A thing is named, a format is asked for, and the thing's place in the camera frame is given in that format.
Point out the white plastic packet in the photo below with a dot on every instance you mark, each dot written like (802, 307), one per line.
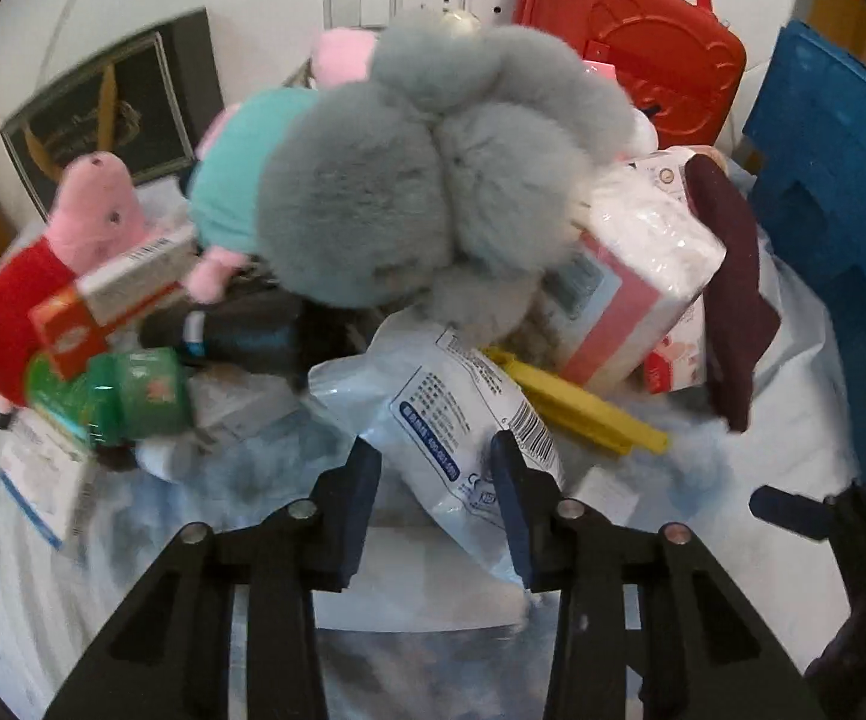
(433, 405)

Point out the pig plush red dress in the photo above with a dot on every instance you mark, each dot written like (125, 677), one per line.
(96, 210)

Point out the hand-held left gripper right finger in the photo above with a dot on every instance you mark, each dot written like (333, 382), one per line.
(515, 525)

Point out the red medicine box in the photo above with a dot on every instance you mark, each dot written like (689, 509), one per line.
(103, 300)

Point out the white blue medicine box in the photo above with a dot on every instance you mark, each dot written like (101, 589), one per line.
(36, 480)

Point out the yellow plastic clip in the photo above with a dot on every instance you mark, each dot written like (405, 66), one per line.
(590, 412)

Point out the white cloth-covered round desktop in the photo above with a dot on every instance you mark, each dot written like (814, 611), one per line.
(778, 405)

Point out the small white box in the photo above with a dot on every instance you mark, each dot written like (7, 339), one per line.
(605, 493)

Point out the grey plush toy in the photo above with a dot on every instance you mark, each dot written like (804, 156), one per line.
(403, 187)

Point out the maroon cap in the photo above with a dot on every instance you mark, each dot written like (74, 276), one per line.
(733, 300)

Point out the blue plastic crate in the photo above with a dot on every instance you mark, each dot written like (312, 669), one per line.
(830, 240)

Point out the pig plush teal dress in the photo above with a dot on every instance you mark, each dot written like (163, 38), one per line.
(245, 165)

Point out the pink tissue pack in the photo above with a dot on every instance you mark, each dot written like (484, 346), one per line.
(628, 300)

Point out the green jar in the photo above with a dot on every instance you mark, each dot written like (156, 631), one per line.
(140, 390)

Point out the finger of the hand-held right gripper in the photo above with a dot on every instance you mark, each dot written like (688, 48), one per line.
(785, 506)

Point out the black bottle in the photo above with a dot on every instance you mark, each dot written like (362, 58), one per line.
(245, 337)

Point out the red toy suitcase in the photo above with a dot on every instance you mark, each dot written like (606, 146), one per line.
(665, 52)

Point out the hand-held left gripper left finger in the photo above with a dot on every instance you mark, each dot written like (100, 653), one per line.
(362, 510)

